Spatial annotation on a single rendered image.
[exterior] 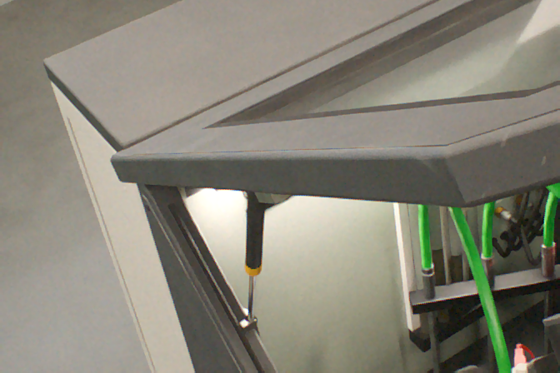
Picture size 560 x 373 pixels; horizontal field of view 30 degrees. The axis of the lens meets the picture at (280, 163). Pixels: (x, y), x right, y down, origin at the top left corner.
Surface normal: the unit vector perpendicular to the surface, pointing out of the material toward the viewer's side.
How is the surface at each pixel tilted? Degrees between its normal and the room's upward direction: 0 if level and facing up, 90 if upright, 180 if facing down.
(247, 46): 0
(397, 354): 90
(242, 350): 43
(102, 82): 0
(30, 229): 0
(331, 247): 90
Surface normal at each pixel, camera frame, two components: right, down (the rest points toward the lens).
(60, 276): -0.15, -0.78
